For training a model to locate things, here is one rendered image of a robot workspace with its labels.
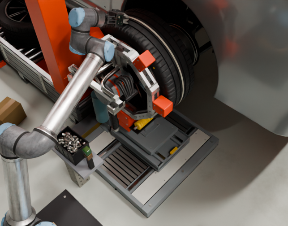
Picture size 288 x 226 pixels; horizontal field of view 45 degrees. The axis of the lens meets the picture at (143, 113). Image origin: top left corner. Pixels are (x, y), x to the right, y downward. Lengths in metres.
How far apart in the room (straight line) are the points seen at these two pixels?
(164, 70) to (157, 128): 0.85
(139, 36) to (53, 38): 0.54
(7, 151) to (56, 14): 0.85
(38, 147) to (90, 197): 1.19
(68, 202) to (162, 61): 1.08
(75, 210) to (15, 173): 0.69
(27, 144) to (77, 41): 0.56
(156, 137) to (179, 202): 0.49
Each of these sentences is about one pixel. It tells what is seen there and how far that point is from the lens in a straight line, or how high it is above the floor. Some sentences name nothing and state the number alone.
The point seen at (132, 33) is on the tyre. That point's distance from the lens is 1.91.
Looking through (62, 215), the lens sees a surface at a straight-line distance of 2.30.
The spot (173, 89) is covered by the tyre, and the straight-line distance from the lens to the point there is 1.94.
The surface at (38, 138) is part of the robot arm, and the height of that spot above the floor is 1.17.
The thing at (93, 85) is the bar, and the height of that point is 0.98.
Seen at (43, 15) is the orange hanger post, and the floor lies 1.24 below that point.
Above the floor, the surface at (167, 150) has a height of 0.15.
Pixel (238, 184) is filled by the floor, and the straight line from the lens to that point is 2.71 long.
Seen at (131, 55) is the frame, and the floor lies 1.12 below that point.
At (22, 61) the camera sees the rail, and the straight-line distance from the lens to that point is 3.15.
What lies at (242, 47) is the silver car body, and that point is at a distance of 1.82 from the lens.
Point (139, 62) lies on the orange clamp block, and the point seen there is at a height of 1.13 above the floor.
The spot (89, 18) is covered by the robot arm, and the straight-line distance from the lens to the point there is 1.75.
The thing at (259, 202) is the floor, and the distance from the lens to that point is 2.69.
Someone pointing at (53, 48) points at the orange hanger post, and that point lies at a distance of 2.18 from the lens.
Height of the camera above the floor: 2.36
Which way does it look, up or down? 51 degrees down
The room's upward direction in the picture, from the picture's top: 3 degrees counter-clockwise
